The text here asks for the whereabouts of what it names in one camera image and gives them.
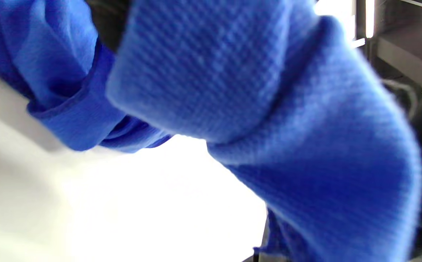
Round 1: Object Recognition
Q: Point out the blue waffle-knit cloth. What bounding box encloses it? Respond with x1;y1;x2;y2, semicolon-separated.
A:
0;0;422;262

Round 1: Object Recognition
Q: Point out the grey shelf unit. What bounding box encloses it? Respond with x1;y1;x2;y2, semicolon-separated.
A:
356;0;422;91

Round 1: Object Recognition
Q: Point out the white light strip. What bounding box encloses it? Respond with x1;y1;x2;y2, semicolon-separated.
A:
365;0;375;39

